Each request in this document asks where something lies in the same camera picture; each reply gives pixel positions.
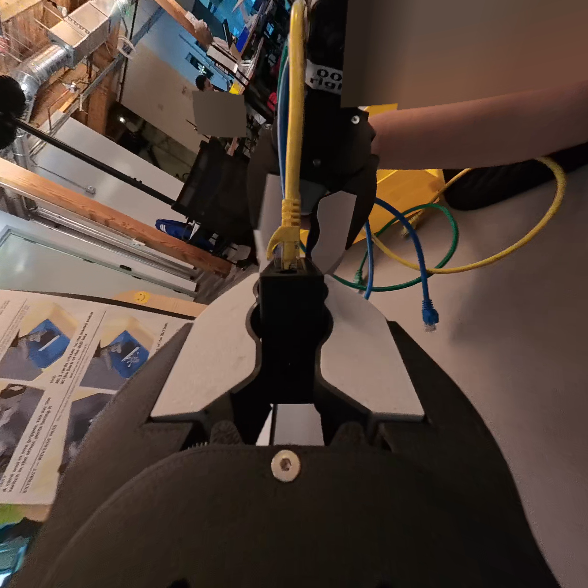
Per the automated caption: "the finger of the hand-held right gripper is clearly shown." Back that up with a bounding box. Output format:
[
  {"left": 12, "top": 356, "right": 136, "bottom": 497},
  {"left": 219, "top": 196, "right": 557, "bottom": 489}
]
[
  {"left": 253, "top": 174, "right": 286, "bottom": 273},
  {"left": 306, "top": 190, "right": 359, "bottom": 275}
]

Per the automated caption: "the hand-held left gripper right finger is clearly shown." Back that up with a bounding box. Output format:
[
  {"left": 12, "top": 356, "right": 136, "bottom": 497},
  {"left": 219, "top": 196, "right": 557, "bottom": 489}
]
[{"left": 319, "top": 273, "right": 426, "bottom": 422}]

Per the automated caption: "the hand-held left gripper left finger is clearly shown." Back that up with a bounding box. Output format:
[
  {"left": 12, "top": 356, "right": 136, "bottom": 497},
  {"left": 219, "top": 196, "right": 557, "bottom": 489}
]
[{"left": 151, "top": 273, "right": 263, "bottom": 421}]

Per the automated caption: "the yellow ethernet cable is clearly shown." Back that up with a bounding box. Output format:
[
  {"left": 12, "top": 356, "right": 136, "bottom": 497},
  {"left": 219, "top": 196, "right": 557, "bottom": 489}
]
[{"left": 268, "top": 0, "right": 567, "bottom": 275}]

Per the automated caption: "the person's right forearm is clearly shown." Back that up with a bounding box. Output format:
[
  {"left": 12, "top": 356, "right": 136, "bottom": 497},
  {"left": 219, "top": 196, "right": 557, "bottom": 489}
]
[{"left": 370, "top": 85, "right": 588, "bottom": 172}]

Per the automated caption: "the black mesh crate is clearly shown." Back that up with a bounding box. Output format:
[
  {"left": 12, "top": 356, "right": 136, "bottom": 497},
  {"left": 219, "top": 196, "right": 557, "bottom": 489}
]
[{"left": 171, "top": 137, "right": 252, "bottom": 240}]

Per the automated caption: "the yellow plastic bin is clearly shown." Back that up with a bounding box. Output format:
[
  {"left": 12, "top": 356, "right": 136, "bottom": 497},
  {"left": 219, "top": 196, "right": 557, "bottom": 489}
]
[{"left": 365, "top": 103, "right": 447, "bottom": 230}]

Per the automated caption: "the blue bag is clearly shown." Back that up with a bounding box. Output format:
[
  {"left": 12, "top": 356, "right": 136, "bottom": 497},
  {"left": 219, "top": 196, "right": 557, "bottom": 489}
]
[{"left": 154, "top": 218, "right": 204, "bottom": 245}]

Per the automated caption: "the person's dark clothing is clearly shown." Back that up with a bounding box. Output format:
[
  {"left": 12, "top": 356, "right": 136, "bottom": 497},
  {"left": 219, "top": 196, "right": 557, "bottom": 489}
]
[{"left": 442, "top": 142, "right": 588, "bottom": 212}]

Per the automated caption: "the printed instruction poster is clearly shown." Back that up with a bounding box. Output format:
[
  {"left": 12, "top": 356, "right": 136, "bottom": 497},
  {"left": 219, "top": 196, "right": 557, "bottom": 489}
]
[{"left": 0, "top": 288, "right": 206, "bottom": 507}]

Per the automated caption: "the wooden beam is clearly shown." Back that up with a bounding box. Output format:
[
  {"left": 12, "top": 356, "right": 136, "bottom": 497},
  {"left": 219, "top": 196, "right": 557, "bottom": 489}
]
[{"left": 0, "top": 156, "right": 232, "bottom": 277}]

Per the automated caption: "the glass window panel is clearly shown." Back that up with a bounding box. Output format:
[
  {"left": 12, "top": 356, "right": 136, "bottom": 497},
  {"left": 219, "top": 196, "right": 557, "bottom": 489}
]
[{"left": 0, "top": 224, "right": 199, "bottom": 297}]

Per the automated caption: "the black fluffy boom microphone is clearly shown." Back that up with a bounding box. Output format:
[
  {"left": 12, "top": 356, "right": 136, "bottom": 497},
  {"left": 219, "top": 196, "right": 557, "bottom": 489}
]
[{"left": 0, "top": 75, "right": 179, "bottom": 206}]

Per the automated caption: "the blue ethernet cable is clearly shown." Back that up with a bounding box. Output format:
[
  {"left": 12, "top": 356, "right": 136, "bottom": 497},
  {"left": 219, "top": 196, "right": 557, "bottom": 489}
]
[{"left": 277, "top": 60, "right": 440, "bottom": 334}]

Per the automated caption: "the green ethernet cable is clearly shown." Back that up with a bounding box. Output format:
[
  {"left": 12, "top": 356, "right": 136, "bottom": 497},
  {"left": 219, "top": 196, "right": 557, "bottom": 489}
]
[{"left": 278, "top": 41, "right": 460, "bottom": 293}]

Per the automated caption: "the rectangular metal air duct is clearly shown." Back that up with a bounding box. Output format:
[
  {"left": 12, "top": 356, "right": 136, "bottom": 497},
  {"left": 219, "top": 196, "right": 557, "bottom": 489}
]
[{"left": 47, "top": 0, "right": 121, "bottom": 70}]

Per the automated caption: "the round ribbed metal duct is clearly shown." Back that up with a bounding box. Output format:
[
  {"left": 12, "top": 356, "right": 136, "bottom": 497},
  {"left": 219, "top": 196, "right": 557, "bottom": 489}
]
[{"left": 8, "top": 45, "right": 75, "bottom": 154}]

